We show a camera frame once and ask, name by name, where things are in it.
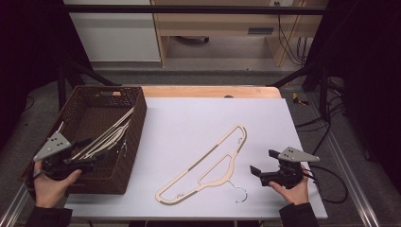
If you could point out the black metal stand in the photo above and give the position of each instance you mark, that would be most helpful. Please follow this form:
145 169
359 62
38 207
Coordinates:
62 85
323 94

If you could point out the black curtain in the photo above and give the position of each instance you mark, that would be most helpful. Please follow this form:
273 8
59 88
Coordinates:
28 47
372 63

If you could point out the light wooden desk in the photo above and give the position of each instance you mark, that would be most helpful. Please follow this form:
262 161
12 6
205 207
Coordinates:
214 23

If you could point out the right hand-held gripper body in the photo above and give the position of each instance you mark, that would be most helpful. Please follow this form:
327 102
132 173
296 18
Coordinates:
296 155

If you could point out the person's right hand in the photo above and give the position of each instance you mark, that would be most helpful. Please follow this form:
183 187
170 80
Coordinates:
296 195

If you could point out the white table mat board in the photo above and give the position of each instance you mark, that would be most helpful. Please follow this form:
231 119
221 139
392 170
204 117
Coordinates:
189 119

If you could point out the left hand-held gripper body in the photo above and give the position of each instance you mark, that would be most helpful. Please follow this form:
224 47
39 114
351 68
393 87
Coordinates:
53 146

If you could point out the black horizontal frame bar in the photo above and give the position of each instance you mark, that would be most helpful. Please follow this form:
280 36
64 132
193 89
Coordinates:
189 9

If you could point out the brown wicker basket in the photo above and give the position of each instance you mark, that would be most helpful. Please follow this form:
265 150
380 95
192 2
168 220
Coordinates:
91 113

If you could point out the beige clothes hanger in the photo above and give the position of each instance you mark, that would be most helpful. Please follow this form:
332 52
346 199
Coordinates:
108 129
201 158

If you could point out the white cabinet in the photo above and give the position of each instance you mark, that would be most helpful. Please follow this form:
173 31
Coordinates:
116 34

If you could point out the aluminium rail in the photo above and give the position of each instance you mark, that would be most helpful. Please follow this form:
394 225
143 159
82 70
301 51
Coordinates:
14 206
356 189

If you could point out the person's left hand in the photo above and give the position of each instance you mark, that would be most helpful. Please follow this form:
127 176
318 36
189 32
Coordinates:
50 192

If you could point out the yellow and black tool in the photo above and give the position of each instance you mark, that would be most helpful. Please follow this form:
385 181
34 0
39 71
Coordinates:
296 98

